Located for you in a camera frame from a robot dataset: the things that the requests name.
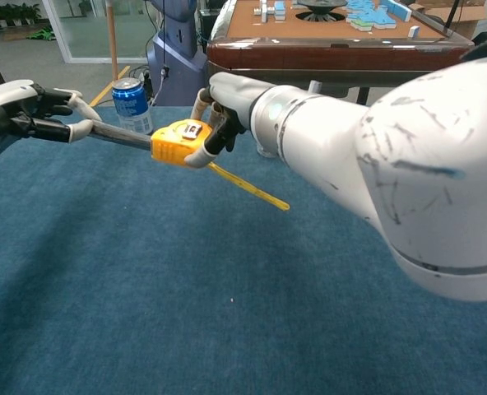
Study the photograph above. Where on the blue mahjong tile pile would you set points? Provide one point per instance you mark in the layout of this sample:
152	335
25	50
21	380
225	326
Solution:
369	16

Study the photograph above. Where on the brown mahjong table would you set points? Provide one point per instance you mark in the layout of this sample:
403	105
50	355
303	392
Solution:
309	53

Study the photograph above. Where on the blue felt table mat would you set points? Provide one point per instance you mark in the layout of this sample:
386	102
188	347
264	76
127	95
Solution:
145	288

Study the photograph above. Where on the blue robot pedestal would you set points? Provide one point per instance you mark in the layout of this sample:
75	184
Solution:
173	53

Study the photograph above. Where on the wooden pole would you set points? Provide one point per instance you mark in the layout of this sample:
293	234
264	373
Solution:
112	41

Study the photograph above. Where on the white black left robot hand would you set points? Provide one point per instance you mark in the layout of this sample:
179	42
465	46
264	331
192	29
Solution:
5	111

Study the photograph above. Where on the single blue white mahjong tile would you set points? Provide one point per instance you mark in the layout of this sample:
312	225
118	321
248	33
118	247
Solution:
414	31

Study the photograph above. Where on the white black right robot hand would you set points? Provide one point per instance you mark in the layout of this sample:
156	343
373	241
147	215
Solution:
235	94

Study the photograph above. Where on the blue white tile cluster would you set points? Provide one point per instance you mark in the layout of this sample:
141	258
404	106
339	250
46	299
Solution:
270	10

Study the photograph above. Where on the cardboard box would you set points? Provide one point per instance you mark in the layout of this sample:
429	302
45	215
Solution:
471	16

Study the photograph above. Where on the yellow tape measure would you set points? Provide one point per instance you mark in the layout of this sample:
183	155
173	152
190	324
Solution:
173	148

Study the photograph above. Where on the green potted plants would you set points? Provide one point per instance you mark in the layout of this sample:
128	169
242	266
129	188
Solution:
9	14

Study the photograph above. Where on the black mahjong table centre disc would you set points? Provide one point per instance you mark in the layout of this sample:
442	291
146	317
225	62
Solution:
321	9

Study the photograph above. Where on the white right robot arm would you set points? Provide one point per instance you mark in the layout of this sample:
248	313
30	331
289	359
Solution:
412	173

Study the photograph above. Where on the white cloth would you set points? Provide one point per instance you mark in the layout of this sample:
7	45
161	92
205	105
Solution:
223	20

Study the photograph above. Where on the blue soda can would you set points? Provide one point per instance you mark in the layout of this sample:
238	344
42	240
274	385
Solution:
130	103

